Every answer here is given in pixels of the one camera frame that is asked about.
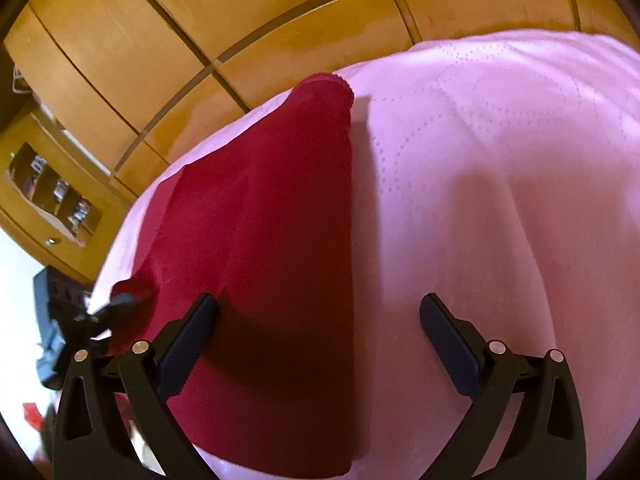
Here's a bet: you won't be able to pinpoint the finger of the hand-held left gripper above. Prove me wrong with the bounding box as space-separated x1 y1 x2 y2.
75 329 115 363
75 292 139 332

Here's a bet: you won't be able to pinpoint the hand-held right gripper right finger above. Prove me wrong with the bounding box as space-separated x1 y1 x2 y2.
418 292 588 480

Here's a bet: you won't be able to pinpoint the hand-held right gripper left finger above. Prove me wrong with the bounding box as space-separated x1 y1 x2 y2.
52 292 221 480

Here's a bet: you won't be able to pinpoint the dark red pants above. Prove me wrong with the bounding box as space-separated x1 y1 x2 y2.
107 72 369 479

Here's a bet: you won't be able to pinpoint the small red object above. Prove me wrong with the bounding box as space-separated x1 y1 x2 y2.
22 402 45 430

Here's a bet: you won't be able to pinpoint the wooden bedside cabinet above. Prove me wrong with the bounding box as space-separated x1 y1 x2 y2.
7 142 104 249

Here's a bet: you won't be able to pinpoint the pink patterned blanket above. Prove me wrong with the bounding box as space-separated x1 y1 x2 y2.
90 27 640 480

